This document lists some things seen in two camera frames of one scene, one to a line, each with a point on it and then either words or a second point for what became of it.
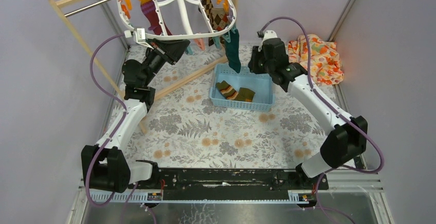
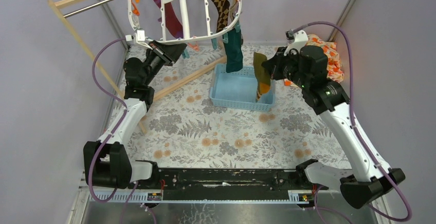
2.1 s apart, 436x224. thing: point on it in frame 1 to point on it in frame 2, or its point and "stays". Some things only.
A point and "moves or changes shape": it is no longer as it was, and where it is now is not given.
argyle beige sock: (220, 18) to (232, 12)
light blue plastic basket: (241, 91) stays
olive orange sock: (243, 94) to (261, 76)
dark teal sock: (232, 48) moves or changes shape
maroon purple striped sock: (148, 6) to (172, 21)
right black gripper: (252, 63) to (273, 64)
